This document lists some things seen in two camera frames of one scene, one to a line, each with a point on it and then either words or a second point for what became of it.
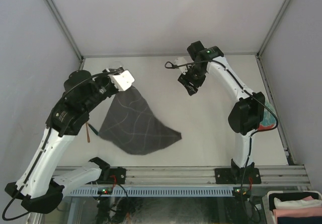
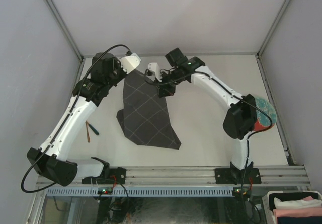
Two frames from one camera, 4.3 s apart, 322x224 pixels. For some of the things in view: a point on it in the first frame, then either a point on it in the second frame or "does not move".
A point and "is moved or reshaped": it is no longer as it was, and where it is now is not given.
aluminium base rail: (206, 174) does not move
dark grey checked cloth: (130, 123) is moved or reshaped
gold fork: (87, 132) does not move
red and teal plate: (269, 120) does not move
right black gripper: (184, 79) → (164, 89)
